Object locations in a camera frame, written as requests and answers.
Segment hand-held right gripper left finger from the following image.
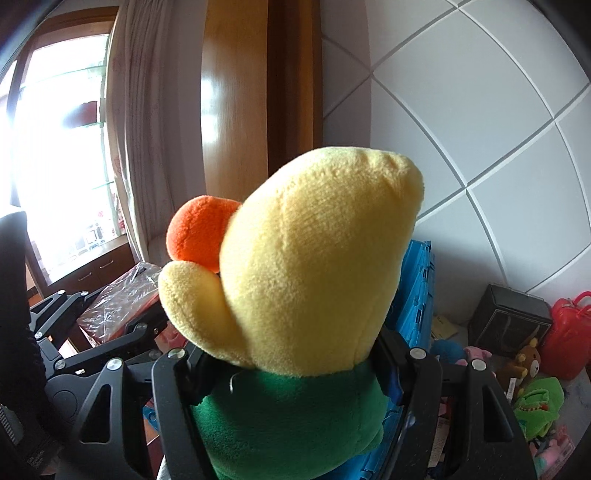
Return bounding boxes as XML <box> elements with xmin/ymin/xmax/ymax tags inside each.
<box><xmin>78</xmin><ymin>348</ymin><xmax>219</xmax><ymax>480</ymax></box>

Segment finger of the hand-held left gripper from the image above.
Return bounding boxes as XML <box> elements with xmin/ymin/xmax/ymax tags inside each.
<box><xmin>29</xmin><ymin>290</ymin><xmax>94</xmax><ymax>342</ymax></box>
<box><xmin>54</xmin><ymin>307</ymin><xmax>170</xmax><ymax>376</ymax></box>

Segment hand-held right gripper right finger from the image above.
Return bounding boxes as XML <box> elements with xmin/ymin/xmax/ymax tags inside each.
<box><xmin>376</xmin><ymin>325</ymin><xmax>539</xmax><ymax>480</ymax></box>

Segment blue plastic crate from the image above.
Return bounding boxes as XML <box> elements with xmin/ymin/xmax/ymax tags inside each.
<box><xmin>360</xmin><ymin>239</ymin><xmax>445</xmax><ymax>480</ymax></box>

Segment yellow duck plush toy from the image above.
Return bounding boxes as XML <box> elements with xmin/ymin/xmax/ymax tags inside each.
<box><xmin>158</xmin><ymin>146</ymin><xmax>424</xmax><ymax>480</ymax></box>

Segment blue plush toy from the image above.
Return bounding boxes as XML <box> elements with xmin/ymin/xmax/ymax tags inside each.
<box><xmin>431</xmin><ymin>339</ymin><xmax>467</xmax><ymax>366</ymax></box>

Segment red plastic-wrapped package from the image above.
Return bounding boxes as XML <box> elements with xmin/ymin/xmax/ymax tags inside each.
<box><xmin>76</xmin><ymin>261</ymin><xmax>168</xmax><ymax>348</ymax></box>

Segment wooden drawer cabinet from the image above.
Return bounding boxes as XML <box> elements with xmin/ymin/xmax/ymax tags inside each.
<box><xmin>45</xmin><ymin>240</ymin><xmax>136</xmax><ymax>297</ymax></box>

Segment small pink plush toy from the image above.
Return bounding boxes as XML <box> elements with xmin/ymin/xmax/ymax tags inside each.
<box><xmin>464</xmin><ymin>346</ymin><xmax>493</xmax><ymax>366</ymax></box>

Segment brown bear plush toy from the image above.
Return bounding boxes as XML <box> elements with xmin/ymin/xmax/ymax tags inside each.
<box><xmin>496</xmin><ymin>338</ymin><xmax>544</xmax><ymax>398</ymax></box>

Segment green plush toy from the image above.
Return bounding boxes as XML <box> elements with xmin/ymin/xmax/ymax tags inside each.
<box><xmin>512</xmin><ymin>376</ymin><xmax>567</xmax><ymax>440</ymax></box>

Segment red toy suitcase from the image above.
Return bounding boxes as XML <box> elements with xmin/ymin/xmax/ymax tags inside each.
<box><xmin>539</xmin><ymin>291</ymin><xmax>591</xmax><ymax>382</ymax></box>

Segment window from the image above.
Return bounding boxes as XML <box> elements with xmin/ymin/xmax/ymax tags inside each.
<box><xmin>0</xmin><ymin>32</ymin><xmax>125</xmax><ymax>284</ymax></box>

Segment pink pig plush toy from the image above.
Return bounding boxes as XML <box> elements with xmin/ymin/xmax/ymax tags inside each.
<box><xmin>530</xmin><ymin>424</ymin><xmax>576</xmax><ymax>472</ymax></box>

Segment beige curtain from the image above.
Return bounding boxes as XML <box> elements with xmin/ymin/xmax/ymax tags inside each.
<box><xmin>105</xmin><ymin>0</ymin><xmax>209</xmax><ymax>265</ymax></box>

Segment wooden door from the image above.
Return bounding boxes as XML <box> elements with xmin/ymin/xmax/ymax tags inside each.
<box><xmin>200</xmin><ymin>0</ymin><xmax>325</xmax><ymax>205</ymax></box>

